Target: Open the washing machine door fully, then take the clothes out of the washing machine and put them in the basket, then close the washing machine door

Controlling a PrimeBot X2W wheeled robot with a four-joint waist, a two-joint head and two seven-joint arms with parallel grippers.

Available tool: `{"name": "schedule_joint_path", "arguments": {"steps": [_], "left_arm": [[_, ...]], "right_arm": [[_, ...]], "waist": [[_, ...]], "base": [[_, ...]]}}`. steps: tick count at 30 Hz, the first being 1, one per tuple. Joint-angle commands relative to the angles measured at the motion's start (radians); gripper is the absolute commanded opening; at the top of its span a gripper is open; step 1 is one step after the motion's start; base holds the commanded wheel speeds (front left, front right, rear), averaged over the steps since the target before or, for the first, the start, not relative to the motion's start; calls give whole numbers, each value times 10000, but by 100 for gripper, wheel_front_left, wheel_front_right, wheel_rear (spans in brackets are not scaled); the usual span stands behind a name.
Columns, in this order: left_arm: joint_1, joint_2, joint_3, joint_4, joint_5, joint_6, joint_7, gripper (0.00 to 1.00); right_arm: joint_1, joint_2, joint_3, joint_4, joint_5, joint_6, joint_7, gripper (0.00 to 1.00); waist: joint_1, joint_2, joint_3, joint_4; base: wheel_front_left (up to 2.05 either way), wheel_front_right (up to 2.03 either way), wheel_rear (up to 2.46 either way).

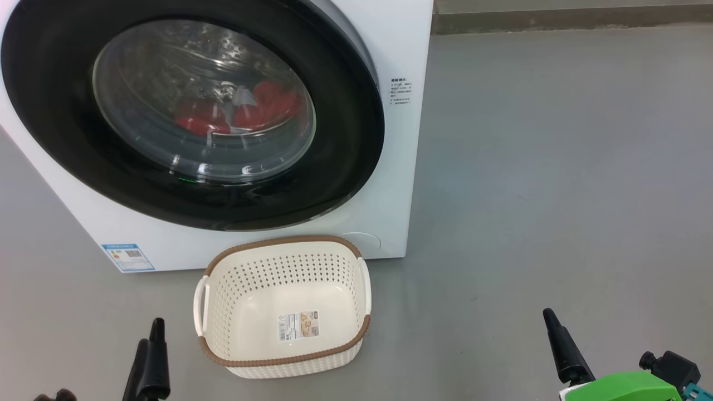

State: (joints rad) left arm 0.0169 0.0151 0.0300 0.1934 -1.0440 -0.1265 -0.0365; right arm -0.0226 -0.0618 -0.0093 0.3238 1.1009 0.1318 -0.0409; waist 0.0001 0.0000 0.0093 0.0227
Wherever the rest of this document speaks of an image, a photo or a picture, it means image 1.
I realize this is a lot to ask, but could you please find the round white drain filter cover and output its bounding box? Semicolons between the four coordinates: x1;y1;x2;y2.
339;232;383;258

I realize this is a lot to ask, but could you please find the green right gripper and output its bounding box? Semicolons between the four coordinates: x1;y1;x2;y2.
543;308;683;401

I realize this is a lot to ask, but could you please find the teal cable connector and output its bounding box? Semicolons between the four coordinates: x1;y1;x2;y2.
682;381;713;401

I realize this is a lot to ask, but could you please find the black round glass washer door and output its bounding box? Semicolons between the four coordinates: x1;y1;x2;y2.
0;0;385;232

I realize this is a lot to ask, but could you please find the red and white garment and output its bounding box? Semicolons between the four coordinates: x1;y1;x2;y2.
175;80;305;136

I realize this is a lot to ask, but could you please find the cream perforated basket brown rim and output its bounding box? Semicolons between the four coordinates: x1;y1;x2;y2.
193;234;372;380

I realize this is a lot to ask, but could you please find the blue energy label sticker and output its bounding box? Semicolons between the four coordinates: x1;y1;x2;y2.
101;243;156;273

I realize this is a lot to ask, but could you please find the paper product label sticker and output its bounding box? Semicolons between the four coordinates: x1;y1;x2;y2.
277;310;321;342

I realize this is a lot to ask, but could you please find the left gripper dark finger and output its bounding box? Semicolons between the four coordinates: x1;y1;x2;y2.
122;338;150;401
137;317;171;401

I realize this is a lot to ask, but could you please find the white front-load washing machine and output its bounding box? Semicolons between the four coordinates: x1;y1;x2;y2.
0;0;434;273

